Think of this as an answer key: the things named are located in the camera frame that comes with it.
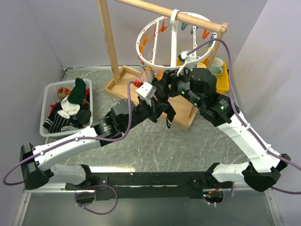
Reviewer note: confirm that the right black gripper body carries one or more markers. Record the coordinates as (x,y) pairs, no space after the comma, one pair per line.
(179,85)

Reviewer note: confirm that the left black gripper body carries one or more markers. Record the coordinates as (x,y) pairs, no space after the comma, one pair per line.
(147,111)

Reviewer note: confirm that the black white striped sock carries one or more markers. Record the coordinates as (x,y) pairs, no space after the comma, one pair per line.
(169,111)

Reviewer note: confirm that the black brown sock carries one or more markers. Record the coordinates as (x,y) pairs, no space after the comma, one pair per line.
(83,116)

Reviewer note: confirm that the dark green dotted sock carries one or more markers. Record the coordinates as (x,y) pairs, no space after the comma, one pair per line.
(77,94)

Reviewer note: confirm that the white small sock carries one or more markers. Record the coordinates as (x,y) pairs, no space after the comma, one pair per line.
(68,109)

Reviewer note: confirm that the orange sock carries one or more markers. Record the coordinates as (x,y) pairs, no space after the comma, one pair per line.
(67,91)

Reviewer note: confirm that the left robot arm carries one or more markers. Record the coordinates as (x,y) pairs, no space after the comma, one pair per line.
(40,163)

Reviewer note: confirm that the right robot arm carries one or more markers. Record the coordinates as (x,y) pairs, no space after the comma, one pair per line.
(198,86)

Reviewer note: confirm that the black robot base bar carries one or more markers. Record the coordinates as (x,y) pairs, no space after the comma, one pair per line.
(151,185)

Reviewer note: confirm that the white round clip hanger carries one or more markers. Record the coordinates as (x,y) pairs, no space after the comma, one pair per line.
(142,41)

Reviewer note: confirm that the pink sheer sock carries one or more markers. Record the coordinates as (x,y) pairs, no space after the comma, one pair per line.
(145,71)

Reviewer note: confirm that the yellow bowl on plates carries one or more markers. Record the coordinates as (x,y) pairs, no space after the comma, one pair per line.
(201,65)

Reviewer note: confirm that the pale green mug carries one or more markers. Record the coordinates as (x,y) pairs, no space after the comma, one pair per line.
(216,67)

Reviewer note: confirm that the yellow plastic tray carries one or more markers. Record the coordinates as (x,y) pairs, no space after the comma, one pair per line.
(223,84)

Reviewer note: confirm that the orange clothes clip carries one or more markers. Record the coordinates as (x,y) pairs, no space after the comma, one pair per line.
(163,26)

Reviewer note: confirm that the red sock in basket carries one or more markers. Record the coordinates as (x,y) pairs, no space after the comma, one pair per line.
(85,103)

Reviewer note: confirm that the argyle tan sock in basket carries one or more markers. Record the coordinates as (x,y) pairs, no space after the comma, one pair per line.
(61,94)

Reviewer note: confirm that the navy striped sock in basket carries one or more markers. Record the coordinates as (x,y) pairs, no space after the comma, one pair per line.
(57,122)

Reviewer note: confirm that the white plastic laundry basket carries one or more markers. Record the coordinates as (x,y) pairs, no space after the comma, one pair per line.
(50,97)

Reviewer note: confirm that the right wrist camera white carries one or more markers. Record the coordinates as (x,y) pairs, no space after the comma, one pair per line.
(188,61)

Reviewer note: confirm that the wooden hanger rack frame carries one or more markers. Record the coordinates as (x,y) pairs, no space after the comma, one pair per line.
(186,112)

